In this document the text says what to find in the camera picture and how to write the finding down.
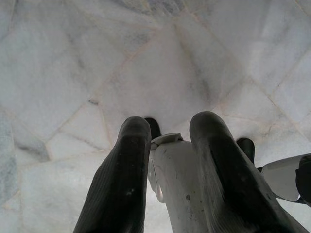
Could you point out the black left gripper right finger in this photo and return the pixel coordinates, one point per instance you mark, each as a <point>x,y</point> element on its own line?
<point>230,184</point>

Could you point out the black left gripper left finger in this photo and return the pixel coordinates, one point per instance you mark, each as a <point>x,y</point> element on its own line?
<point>116,184</point>

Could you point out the white robot left leg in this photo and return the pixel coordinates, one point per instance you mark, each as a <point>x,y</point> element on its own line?
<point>177,182</point>

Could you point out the steel spoon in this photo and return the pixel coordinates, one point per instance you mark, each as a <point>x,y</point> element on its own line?
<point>279,179</point>

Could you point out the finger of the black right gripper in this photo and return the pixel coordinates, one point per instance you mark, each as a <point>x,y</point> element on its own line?
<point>305,179</point>

